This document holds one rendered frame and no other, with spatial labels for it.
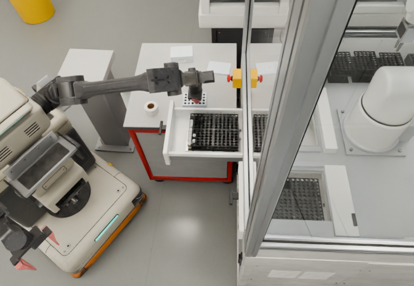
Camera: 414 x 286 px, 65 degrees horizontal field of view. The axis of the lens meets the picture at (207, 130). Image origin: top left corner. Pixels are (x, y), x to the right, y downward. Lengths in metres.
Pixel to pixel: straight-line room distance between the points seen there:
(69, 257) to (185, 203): 0.77
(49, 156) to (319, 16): 1.21
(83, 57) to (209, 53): 0.76
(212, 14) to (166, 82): 1.04
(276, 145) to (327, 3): 0.24
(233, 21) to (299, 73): 1.68
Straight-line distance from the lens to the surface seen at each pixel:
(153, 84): 1.01
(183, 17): 3.50
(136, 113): 1.74
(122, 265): 2.24
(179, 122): 1.57
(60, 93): 1.25
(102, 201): 2.09
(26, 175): 1.40
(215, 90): 1.78
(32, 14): 3.85
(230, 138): 1.43
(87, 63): 2.08
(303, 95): 0.41
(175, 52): 1.92
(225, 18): 2.02
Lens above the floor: 2.12
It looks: 57 degrees down
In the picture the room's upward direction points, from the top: 4 degrees counter-clockwise
